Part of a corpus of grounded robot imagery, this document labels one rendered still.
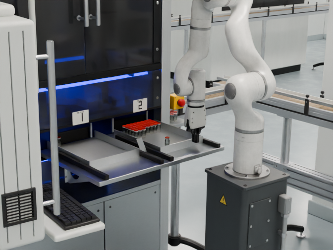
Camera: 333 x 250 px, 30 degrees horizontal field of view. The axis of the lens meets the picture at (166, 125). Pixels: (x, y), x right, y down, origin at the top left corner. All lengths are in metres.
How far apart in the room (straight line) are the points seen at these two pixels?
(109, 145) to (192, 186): 1.93
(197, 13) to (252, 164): 0.68
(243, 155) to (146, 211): 0.84
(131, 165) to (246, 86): 0.59
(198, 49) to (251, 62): 0.28
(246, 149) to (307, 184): 1.09
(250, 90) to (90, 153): 0.78
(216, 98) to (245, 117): 1.03
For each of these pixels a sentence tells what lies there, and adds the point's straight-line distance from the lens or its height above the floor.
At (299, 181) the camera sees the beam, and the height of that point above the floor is 0.48.
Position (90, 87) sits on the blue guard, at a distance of 2.80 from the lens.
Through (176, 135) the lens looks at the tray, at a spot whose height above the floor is 0.88.
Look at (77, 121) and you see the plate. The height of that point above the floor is 1.01.
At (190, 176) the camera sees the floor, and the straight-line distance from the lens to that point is 4.90.
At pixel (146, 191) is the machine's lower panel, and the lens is 3.18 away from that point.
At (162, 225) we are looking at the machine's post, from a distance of 3.33.
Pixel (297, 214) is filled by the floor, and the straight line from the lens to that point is 4.37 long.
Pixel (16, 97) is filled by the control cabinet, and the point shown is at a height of 1.31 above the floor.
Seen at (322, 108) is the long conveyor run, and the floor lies 0.93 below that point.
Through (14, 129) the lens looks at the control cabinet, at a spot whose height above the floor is 1.21.
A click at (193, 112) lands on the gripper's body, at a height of 1.05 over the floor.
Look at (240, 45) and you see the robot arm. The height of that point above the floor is 1.39.
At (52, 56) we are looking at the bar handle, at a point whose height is 1.43.
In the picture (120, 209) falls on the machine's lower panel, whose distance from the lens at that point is 3.10.
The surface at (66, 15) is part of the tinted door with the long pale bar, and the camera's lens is 2.70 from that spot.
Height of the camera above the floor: 1.80
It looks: 17 degrees down
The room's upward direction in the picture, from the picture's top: 1 degrees clockwise
